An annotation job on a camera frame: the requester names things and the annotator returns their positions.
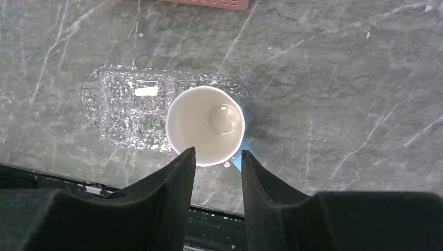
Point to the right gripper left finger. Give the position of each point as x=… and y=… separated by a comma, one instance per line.
x=39, y=213

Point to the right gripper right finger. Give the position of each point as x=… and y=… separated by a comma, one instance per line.
x=279, y=217

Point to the light blue white mug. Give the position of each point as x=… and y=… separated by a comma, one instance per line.
x=216, y=123

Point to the clear textured oval tray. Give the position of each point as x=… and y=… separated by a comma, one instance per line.
x=90, y=90

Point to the pink perforated plastic basket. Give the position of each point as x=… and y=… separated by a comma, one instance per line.
x=225, y=4

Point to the clear acrylic toothbrush holder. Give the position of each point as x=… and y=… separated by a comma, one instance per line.
x=133, y=107

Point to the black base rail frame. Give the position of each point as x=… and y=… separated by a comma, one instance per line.
x=206, y=229

